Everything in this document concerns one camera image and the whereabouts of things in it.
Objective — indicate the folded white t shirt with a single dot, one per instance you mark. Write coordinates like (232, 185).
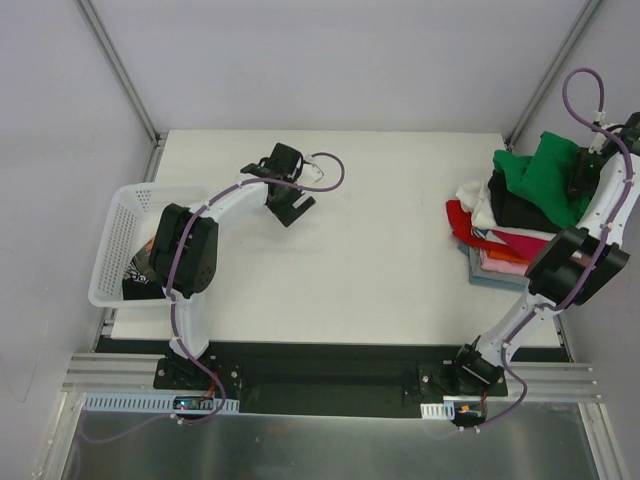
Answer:
(474, 197)

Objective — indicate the folded grey t shirt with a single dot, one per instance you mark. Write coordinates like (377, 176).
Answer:
(486, 271)

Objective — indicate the folded magenta t shirt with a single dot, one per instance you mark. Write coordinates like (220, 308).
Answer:
(525, 246)

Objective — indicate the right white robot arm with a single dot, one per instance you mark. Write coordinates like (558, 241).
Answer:
(573, 267)

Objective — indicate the aluminium frame post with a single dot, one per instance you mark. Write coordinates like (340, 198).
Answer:
(90, 15)
(577, 31)

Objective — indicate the right aluminium frame post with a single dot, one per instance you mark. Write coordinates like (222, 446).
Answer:
(577, 31)

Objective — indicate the folded light blue t shirt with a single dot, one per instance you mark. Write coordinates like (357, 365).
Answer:
(479, 277)

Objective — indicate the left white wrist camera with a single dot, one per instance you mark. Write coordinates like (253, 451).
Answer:
(311, 173)

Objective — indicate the folded pink t shirt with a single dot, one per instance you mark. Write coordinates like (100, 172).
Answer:
(499, 265)

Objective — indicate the folded orange t shirt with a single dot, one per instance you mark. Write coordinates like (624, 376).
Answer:
(498, 255)

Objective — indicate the left aluminium frame post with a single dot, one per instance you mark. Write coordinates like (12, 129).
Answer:
(90, 15)

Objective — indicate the folded black t shirt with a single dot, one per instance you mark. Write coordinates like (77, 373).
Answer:
(512, 211)

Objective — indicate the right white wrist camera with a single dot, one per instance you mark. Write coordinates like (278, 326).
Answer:
(600, 139)

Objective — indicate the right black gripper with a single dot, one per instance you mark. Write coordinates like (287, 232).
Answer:
(580, 180)

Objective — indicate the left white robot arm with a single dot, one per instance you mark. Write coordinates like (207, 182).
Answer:
(184, 255)

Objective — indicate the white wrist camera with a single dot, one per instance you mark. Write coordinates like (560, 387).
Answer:
(311, 173)
(600, 139)

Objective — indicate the white plastic laundry basket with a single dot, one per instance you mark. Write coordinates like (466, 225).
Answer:
(132, 220)

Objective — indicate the folded red t shirt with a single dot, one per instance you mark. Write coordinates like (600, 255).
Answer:
(460, 223)

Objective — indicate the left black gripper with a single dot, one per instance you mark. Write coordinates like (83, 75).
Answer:
(288, 211)

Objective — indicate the aluminium front rail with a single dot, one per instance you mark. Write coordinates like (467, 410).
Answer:
(135, 373)

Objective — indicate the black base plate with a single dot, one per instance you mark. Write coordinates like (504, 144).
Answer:
(315, 379)

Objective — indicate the black t shirt in basket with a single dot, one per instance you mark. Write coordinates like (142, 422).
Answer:
(139, 280)

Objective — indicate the green t shirt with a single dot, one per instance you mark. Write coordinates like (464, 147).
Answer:
(543, 178)

